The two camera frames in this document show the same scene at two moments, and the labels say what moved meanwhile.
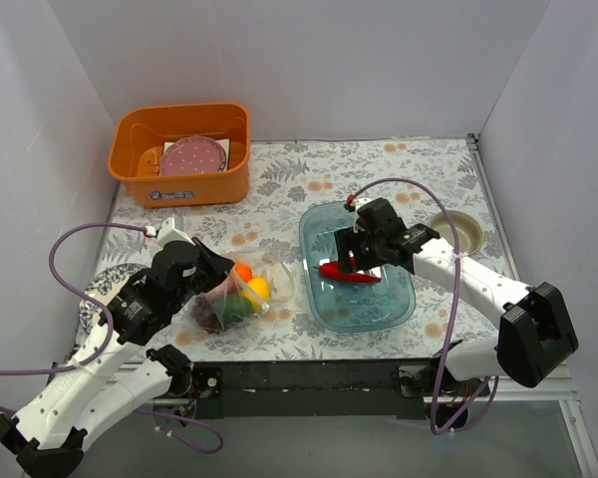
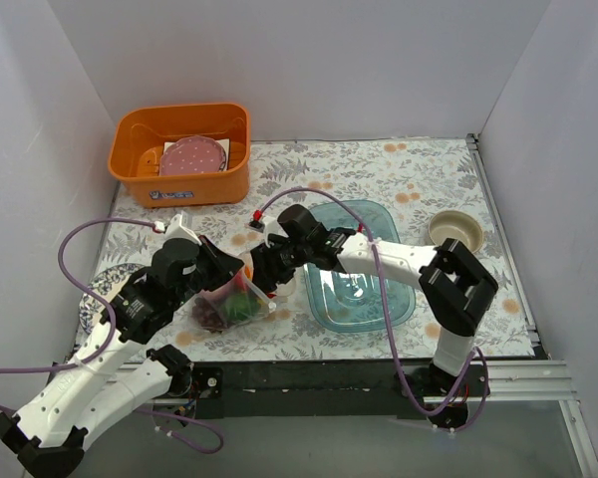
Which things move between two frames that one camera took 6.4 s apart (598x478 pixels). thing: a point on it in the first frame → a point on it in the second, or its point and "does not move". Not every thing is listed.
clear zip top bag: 258,279 does not move
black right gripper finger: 346,240 → 270,267
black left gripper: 214,266 does not move
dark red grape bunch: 202,312 does not move
